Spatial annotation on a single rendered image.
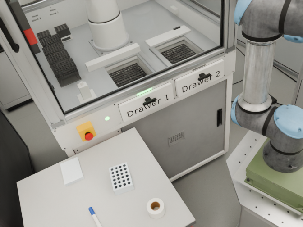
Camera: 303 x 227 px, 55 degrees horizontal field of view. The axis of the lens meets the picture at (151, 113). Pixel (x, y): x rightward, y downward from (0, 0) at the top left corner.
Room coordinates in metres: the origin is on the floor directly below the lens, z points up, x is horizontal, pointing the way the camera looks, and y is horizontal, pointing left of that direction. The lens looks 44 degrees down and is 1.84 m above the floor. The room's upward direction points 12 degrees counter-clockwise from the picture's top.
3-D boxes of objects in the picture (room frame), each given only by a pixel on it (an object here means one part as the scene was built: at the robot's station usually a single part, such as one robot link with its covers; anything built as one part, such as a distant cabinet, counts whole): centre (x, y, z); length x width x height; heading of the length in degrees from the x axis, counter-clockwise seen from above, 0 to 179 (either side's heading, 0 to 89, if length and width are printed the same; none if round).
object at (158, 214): (0.56, 0.06, 0.78); 0.07 x 0.07 x 0.04
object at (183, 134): (1.56, 0.11, 0.40); 1.03 x 0.95 x 0.80; 108
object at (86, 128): (0.96, 0.32, 0.88); 0.07 x 0.05 x 0.07; 108
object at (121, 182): (0.73, 0.19, 0.78); 0.12 x 0.08 x 0.04; 8
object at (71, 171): (0.84, 0.42, 0.77); 0.13 x 0.09 x 0.02; 15
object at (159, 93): (1.08, 0.01, 0.87); 0.29 x 0.02 x 0.11; 108
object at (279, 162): (0.62, -0.47, 0.91); 0.15 x 0.15 x 0.10
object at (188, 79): (1.18, -0.29, 0.87); 0.29 x 0.02 x 0.11; 108
